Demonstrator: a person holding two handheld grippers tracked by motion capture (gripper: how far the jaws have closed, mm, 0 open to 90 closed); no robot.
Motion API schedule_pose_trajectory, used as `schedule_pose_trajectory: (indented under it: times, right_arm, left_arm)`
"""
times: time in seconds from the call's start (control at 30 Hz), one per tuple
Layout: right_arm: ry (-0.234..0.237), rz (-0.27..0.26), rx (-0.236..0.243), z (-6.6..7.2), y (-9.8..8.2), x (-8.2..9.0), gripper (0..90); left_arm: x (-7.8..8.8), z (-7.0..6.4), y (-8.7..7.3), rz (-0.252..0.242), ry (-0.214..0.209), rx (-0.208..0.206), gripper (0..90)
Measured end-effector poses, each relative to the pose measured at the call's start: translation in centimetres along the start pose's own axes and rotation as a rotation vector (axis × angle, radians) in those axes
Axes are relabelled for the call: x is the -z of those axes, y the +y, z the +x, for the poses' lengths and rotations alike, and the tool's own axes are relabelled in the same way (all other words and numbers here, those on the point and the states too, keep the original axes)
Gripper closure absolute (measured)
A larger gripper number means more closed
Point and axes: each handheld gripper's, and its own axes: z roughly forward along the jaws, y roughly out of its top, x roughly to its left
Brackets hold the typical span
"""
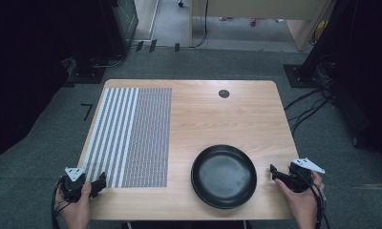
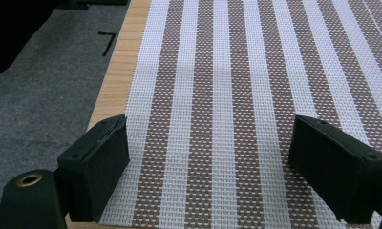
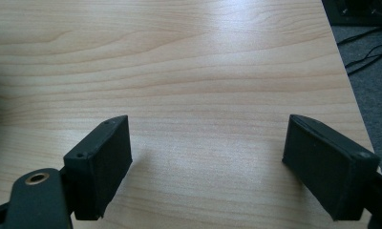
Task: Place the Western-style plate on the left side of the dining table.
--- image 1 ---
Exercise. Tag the dark curtain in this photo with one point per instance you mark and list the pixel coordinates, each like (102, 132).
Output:
(364, 70)

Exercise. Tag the black stand base plate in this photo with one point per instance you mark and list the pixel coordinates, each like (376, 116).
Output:
(294, 76)

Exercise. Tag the black round plate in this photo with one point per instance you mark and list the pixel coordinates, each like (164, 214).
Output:
(224, 176)

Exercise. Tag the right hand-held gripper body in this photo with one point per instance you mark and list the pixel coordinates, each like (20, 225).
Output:
(302, 178)

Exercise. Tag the person's left hand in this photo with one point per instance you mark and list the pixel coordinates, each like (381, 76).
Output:
(76, 210)

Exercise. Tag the striped grey placemat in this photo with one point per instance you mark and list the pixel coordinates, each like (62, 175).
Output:
(138, 136)

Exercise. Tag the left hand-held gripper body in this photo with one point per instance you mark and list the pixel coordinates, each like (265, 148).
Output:
(72, 186)

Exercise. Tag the black tape strip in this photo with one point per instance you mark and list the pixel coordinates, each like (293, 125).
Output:
(177, 47)
(139, 46)
(152, 45)

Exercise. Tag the person's right hand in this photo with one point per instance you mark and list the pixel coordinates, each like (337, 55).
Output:
(302, 203)

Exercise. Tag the light wooden furniture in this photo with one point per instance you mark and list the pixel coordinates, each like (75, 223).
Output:
(275, 12)

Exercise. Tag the black tape corner mark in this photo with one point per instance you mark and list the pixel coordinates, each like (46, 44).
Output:
(88, 111)

